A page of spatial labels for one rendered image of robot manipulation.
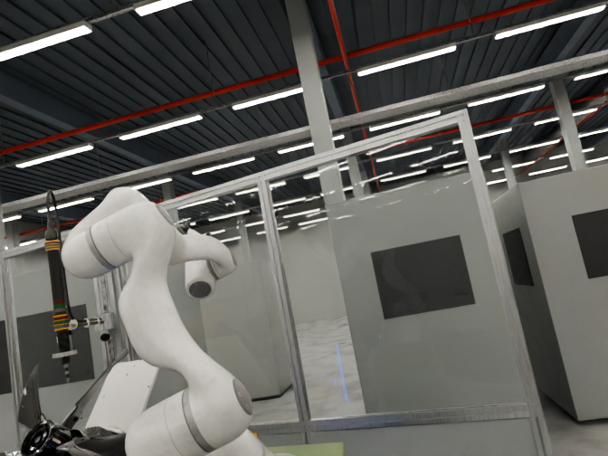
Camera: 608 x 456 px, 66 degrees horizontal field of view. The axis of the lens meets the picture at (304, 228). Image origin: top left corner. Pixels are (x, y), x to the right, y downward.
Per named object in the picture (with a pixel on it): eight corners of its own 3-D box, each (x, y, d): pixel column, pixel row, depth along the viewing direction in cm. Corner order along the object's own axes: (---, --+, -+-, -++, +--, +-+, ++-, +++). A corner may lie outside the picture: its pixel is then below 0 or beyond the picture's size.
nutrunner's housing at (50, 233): (61, 364, 147) (45, 223, 153) (74, 362, 148) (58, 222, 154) (57, 365, 143) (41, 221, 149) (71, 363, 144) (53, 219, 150)
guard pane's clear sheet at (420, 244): (25, 441, 253) (7, 258, 267) (526, 403, 159) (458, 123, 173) (24, 441, 253) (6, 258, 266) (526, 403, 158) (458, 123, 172)
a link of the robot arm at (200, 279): (206, 245, 141) (179, 259, 141) (209, 272, 130) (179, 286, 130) (220, 264, 145) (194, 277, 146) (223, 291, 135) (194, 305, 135)
